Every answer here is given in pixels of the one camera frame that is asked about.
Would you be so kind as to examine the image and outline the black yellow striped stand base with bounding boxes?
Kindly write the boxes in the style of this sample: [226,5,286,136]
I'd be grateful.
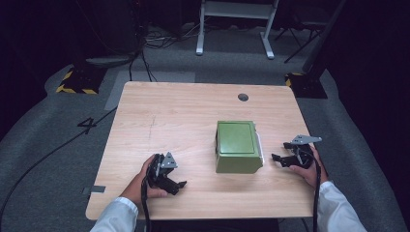
[55,64,107,96]
[284,71,329,100]

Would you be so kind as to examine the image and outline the black folding stand legs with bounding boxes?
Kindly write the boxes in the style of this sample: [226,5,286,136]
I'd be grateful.
[274,18,327,64]

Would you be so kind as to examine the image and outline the person's right hand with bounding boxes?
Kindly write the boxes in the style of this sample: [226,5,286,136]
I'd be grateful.
[288,145,330,189]

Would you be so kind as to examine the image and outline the person's left hand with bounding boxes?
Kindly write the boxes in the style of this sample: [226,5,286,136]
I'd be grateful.
[119,154,169,207]

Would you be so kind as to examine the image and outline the green box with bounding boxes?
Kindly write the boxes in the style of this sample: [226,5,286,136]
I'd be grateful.
[215,120,265,175]

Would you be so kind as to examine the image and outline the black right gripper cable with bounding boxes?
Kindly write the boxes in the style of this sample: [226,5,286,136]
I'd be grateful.
[298,148,322,232]

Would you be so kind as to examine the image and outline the black floor cable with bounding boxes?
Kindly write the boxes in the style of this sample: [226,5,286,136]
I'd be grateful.
[0,106,118,223]

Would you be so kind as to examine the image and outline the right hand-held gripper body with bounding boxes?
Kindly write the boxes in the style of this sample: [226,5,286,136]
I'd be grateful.
[288,134,323,170]

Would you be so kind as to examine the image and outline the white metal table frame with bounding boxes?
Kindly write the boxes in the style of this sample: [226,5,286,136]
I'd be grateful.
[195,0,280,60]

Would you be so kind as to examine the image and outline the bundle of floor cables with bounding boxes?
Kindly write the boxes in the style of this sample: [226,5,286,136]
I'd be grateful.
[129,18,207,83]

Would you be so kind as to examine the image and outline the grey floor tape piece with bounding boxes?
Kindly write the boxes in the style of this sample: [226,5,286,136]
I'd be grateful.
[81,185,106,195]

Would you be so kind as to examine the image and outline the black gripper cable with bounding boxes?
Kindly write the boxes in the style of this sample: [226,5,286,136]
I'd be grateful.
[298,148,322,232]
[140,178,153,232]

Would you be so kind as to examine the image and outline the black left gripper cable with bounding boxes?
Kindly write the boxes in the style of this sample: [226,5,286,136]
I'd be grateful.
[140,178,153,232]

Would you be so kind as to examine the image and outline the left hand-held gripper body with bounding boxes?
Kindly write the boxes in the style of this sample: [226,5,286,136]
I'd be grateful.
[146,151,179,189]

